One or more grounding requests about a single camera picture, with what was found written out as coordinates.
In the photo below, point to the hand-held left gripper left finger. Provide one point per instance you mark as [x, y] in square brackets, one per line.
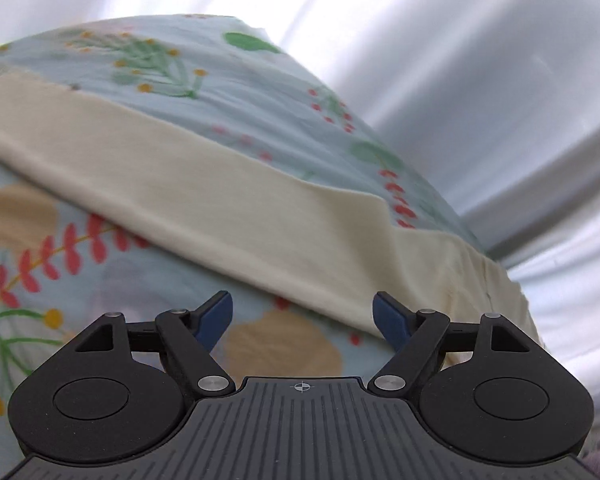
[216, 318]

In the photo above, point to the floral light blue bedsheet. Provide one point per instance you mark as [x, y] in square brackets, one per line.
[190, 55]

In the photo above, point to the white curtain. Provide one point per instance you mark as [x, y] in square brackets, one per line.
[455, 60]

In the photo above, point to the cream knit garment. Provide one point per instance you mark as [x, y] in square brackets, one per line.
[190, 180]

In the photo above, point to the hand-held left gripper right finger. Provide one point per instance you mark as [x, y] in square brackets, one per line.
[389, 319]

